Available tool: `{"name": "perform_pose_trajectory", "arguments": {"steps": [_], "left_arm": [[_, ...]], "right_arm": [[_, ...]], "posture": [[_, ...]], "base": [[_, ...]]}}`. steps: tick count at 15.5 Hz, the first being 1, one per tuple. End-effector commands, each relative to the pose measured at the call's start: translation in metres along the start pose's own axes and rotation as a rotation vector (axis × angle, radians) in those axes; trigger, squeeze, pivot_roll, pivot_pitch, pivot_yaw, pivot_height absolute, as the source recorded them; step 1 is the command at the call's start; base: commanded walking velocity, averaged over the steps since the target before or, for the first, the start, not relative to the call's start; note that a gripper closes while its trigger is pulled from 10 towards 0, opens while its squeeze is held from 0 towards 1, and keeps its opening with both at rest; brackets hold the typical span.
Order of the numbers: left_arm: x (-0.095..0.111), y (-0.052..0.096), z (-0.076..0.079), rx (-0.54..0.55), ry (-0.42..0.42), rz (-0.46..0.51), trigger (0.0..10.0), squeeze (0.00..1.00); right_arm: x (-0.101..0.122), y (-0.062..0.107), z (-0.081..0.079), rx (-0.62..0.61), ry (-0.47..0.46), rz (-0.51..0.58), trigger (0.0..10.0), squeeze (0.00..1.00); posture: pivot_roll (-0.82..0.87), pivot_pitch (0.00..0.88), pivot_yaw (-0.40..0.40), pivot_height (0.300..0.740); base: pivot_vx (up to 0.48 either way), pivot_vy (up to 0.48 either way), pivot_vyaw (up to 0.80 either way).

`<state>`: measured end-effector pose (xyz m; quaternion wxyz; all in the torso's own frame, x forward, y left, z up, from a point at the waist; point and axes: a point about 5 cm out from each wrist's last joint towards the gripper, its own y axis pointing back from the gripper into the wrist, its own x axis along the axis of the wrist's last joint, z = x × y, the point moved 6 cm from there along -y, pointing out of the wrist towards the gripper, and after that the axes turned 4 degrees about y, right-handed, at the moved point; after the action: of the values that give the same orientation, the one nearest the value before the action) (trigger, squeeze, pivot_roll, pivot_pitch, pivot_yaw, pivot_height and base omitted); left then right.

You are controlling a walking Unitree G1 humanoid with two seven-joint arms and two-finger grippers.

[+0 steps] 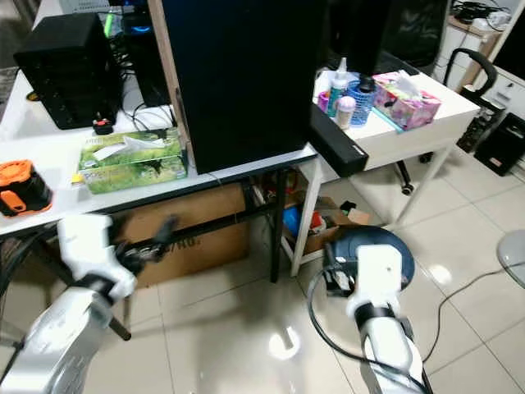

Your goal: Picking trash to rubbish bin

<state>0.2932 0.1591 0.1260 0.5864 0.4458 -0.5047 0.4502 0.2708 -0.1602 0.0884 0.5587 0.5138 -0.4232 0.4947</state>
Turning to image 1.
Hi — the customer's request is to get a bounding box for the white side table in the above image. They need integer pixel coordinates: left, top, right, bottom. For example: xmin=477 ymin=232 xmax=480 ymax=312
xmin=290 ymin=69 xmax=482 ymax=277

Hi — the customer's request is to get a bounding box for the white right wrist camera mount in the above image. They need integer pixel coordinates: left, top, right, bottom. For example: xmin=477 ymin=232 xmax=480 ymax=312
xmin=346 ymin=245 xmax=404 ymax=321

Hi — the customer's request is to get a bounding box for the blue round object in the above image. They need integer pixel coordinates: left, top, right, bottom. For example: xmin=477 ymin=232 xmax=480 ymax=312
xmin=282 ymin=204 xmax=304 ymax=240

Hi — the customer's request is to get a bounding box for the black drive bay box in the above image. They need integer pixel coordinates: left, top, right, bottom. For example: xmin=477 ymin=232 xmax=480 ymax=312
xmin=14 ymin=12 xmax=125 ymax=131

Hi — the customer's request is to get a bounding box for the white round floor base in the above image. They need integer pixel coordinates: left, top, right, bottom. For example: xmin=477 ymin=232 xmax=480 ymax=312
xmin=495 ymin=229 xmax=525 ymax=289

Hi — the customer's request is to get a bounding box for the open cardboard clutter box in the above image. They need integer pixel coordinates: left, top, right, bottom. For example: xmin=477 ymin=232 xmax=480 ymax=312
xmin=282 ymin=192 xmax=375 ymax=254

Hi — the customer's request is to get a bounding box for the black computer tower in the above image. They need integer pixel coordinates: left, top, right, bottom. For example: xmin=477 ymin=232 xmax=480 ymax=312
xmin=111 ymin=0 xmax=175 ymax=108

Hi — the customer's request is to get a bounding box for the round dark rubbish bin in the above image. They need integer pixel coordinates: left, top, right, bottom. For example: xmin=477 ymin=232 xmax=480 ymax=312
xmin=324 ymin=225 xmax=416 ymax=288

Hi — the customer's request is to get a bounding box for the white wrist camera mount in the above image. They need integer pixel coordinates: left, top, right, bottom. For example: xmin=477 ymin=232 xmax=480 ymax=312
xmin=57 ymin=214 xmax=137 ymax=301
xmin=346 ymin=245 xmax=404 ymax=321

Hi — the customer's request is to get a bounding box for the dark floor cable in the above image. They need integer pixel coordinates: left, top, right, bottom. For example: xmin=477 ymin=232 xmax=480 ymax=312
xmin=421 ymin=267 xmax=511 ymax=364

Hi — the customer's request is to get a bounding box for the pink floral tissue box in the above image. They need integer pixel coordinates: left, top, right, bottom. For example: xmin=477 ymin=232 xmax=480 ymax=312
xmin=372 ymin=71 xmax=443 ymax=131

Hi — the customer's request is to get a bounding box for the black red plug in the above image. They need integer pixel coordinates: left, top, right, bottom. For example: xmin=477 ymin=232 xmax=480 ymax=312
xmin=91 ymin=117 xmax=116 ymax=135

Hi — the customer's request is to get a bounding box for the orange black tool battery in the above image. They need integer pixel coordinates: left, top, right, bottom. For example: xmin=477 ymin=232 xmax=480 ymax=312
xmin=0 ymin=159 xmax=55 ymax=218

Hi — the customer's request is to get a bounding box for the large black wood-sided speaker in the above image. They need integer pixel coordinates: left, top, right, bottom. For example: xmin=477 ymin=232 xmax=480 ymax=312
xmin=148 ymin=0 xmax=330 ymax=176

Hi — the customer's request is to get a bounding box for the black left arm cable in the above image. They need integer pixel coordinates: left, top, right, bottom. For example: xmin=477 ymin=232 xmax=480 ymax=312
xmin=0 ymin=232 xmax=63 ymax=296

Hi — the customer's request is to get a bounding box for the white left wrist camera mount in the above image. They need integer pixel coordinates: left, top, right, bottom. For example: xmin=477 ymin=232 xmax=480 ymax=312
xmin=57 ymin=214 xmax=137 ymax=301

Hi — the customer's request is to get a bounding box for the black office chair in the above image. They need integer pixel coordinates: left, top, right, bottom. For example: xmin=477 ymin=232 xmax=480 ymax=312
xmin=373 ymin=0 xmax=499 ymax=196

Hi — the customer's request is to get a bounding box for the white nozzle bottle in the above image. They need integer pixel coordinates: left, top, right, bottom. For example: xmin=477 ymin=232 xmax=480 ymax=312
xmin=327 ymin=57 xmax=350 ymax=118

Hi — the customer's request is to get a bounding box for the black soundbar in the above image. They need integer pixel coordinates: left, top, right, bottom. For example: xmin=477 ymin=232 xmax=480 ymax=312
xmin=309 ymin=104 xmax=371 ymax=178

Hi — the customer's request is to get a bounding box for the green tissue box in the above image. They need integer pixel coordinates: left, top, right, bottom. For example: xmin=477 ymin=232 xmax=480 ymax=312
xmin=77 ymin=127 xmax=189 ymax=195

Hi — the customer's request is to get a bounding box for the black floor case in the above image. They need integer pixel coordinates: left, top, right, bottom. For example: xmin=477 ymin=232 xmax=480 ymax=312
xmin=473 ymin=112 xmax=525 ymax=178

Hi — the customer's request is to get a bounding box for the large brown cardboard box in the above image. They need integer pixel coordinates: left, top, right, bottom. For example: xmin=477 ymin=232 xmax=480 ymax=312
xmin=123 ymin=184 xmax=252 ymax=289

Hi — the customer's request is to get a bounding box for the small white pink bottle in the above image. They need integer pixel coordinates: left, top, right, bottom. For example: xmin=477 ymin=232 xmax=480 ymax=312
xmin=336 ymin=95 xmax=357 ymax=131

